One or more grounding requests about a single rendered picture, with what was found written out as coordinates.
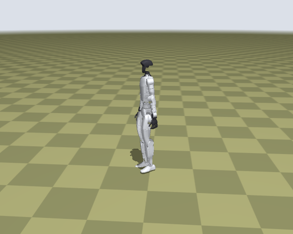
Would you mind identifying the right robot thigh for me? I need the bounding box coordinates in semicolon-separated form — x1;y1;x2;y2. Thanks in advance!
136;111;144;143

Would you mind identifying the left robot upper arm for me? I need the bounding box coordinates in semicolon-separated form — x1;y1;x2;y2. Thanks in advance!
146;78;155;102

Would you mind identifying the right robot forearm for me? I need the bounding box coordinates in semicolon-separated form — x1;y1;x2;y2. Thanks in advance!
140;98;144;110

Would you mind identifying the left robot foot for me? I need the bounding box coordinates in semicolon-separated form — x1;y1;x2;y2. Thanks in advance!
140;164;156;173

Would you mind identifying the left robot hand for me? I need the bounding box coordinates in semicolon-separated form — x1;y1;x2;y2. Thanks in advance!
149;114;158;129

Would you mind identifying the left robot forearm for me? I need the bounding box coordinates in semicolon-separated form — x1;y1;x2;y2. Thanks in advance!
150;96;157;117

